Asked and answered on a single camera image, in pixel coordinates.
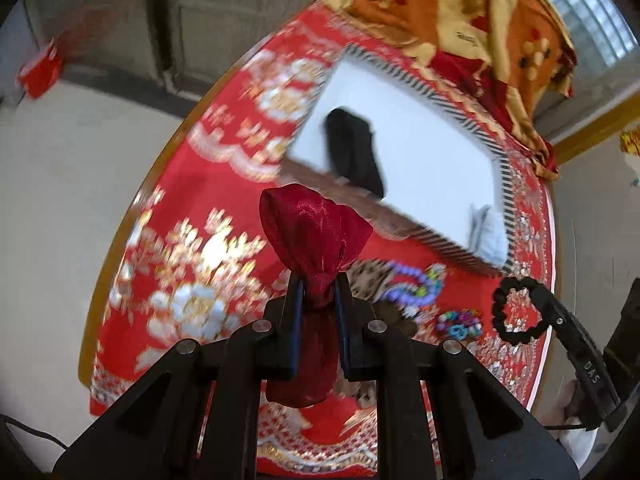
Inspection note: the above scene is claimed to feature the large multicolour bead bracelet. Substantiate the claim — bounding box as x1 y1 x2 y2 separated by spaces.
400 264 447 321

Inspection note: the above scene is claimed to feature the translucent rainbow bead bracelet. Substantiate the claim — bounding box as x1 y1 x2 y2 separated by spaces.
434 309 484 342

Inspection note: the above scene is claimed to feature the glass block window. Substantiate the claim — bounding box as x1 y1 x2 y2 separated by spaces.
515 0 640 67

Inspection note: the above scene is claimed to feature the black cable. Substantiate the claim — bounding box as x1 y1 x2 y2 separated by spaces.
0 412 68 452

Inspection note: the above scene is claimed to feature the dark red satin scrunchie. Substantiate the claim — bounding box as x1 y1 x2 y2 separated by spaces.
259 184 375 408

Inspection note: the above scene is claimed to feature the white box with striped rim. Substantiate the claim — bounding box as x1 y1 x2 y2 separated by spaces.
277 44 523 278

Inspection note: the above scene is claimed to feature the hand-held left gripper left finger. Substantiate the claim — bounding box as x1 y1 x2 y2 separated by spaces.
52 271 303 480

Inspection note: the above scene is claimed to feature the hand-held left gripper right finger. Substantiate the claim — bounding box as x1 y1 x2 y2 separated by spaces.
334 271 581 480

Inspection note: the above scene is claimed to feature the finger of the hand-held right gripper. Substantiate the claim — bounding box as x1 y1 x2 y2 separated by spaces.
530 285 629 432

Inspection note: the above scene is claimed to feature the red floral tablecloth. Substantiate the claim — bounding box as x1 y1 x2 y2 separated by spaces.
80 0 561 478

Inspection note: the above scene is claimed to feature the red cardboard box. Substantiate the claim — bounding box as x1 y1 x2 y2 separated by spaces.
17 40 66 100

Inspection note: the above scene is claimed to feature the dark vertical pole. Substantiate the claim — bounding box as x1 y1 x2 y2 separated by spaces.
145 0 177 92

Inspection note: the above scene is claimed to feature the purple bead bracelet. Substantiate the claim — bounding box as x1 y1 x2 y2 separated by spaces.
382 261 432 312

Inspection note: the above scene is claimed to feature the orange and red blanket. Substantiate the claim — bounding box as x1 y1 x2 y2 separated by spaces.
320 0 578 181

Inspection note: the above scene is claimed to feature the leopard print scrunchie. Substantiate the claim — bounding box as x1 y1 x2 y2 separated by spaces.
345 259 398 408

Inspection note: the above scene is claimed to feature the dark brown scrunchie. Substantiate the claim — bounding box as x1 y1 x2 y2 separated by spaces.
324 107 386 200

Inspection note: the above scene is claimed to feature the black bead bracelet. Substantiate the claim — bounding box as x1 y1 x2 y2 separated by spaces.
491 276 554 346

